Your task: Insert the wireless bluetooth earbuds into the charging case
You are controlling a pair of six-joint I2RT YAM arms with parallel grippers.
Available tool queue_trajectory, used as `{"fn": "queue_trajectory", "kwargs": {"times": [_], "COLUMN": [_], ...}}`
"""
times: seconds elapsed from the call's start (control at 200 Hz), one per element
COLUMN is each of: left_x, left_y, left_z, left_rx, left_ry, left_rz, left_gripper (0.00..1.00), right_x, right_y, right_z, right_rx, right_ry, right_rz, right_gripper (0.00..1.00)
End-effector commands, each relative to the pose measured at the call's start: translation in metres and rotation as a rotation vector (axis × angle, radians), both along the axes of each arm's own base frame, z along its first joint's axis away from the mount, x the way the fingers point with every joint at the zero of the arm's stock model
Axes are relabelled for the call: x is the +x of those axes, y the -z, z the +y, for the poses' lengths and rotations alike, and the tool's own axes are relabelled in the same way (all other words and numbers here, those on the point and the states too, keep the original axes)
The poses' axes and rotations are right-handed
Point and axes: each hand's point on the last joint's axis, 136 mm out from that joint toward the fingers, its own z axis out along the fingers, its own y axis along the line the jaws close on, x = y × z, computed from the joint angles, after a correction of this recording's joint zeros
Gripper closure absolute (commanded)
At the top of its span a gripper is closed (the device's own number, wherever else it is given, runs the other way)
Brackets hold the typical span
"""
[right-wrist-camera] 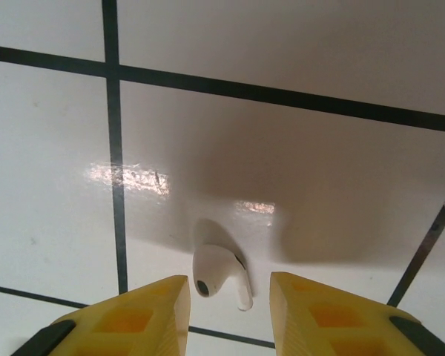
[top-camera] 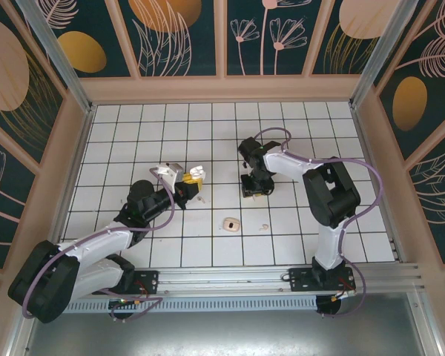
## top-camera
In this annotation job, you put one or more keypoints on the beige earbud charging case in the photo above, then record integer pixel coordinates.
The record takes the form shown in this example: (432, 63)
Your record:
(235, 225)

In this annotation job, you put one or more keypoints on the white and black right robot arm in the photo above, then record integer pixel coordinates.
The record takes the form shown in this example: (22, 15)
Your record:
(326, 241)

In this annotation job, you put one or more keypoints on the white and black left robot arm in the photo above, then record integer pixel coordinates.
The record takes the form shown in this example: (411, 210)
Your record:
(96, 241)

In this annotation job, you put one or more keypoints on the aluminium table side rail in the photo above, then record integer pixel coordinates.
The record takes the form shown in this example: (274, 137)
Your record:
(371, 159)
(76, 159)

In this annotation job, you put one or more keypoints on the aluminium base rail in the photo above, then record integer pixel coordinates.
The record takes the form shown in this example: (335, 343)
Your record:
(222, 280)

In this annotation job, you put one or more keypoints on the aluminium frame post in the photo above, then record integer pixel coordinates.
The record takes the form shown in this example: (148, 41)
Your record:
(385, 48)
(55, 48)

